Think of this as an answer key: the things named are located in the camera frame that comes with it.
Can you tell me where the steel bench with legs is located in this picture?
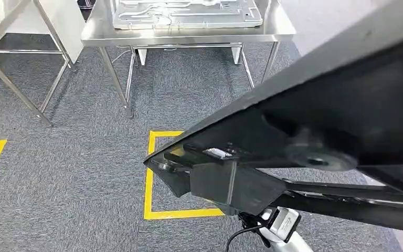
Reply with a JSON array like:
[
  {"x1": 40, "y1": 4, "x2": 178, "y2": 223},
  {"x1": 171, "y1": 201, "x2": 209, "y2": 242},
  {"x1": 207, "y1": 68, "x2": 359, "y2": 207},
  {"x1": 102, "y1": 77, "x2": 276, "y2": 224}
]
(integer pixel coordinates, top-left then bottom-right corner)
[{"x1": 80, "y1": 0, "x2": 296, "y2": 120}]

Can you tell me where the white support post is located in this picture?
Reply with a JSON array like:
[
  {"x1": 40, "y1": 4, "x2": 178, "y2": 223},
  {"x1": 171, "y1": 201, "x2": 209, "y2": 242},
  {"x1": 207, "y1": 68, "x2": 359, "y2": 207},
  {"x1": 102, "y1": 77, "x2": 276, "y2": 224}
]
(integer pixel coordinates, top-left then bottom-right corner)
[
  {"x1": 137, "y1": 48, "x2": 149, "y2": 66},
  {"x1": 231, "y1": 47, "x2": 242, "y2": 66}
]

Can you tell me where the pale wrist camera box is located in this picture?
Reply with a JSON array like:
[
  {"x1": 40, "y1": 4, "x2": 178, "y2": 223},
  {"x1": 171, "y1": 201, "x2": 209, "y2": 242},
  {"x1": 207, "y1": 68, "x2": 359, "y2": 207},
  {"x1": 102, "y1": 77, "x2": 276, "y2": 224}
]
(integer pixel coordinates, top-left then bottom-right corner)
[{"x1": 267, "y1": 207, "x2": 302, "y2": 244}]

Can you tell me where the white cable under bench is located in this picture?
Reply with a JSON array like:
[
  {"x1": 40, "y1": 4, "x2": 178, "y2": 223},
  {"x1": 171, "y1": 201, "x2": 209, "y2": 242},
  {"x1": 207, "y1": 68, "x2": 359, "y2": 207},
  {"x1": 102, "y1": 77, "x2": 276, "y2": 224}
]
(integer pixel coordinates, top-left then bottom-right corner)
[{"x1": 110, "y1": 48, "x2": 133, "y2": 65}]

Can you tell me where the steel side table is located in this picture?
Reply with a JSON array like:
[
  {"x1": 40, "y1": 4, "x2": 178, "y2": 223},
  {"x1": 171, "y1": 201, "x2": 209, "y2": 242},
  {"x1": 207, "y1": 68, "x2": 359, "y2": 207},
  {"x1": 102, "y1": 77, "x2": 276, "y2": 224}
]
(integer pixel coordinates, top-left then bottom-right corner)
[{"x1": 0, "y1": 0, "x2": 79, "y2": 127}]

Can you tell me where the large black metal plate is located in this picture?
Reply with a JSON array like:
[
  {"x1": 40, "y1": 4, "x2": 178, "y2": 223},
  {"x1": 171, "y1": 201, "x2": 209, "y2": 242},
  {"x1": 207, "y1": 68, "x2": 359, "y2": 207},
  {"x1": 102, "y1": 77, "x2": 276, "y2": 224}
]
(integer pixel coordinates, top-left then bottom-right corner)
[{"x1": 143, "y1": 0, "x2": 403, "y2": 236}]

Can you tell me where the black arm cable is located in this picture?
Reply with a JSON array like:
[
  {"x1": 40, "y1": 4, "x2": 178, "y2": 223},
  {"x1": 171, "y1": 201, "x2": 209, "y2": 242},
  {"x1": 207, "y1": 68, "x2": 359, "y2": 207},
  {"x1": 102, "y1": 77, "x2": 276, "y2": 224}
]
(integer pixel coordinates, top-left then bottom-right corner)
[{"x1": 225, "y1": 213, "x2": 269, "y2": 252}]

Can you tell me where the white upright panel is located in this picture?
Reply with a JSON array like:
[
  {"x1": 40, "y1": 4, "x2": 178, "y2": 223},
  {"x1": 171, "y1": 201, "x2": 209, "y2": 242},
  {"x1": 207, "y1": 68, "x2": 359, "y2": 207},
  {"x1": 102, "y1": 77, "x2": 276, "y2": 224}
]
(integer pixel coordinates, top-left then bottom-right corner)
[{"x1": 6, "y1": 0, "x2": 86, "y2": 66}]

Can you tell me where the silver metal parts tray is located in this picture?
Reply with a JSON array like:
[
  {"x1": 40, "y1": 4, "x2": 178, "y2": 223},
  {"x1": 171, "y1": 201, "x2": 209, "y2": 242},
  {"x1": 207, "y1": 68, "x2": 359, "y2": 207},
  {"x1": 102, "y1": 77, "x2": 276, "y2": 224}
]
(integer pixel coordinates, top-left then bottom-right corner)
[{"x1": 112, "y1": 0, "x2": 264, "y2": 30}]

